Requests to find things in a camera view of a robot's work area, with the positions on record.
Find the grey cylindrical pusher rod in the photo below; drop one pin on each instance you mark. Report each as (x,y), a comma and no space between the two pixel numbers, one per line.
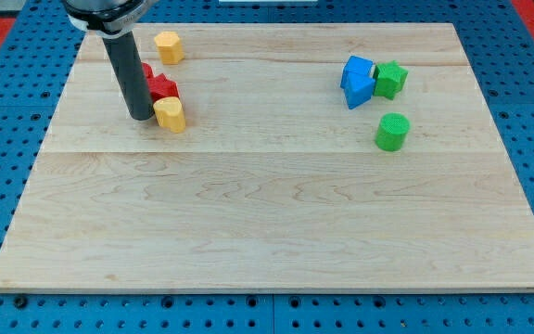
(126,63)

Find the black robot wrist flange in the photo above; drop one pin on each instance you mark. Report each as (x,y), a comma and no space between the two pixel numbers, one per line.
(109,19)

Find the yellow hexagon block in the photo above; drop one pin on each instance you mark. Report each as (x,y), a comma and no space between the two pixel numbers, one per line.
(169,47)

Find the yellow heart block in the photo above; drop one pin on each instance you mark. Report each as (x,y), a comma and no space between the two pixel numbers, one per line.
(170,114)

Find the red block behind rod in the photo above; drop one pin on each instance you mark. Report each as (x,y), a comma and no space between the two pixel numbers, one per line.
(148,72)

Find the red star block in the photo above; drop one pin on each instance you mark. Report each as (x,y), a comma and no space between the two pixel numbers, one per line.
(160,87)

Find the wooden board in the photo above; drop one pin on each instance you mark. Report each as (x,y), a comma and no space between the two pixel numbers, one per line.
(275,185)

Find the blue cube block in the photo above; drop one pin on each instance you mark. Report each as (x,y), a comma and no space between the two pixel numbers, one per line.
(356,65)

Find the blue triangle block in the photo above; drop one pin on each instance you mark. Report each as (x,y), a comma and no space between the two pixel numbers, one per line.
(358,89)

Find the green star block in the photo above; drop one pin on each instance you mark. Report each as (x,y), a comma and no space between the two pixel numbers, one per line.
(390,78)

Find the green cylinder block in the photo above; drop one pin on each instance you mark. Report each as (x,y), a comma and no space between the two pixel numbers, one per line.
(392,131)

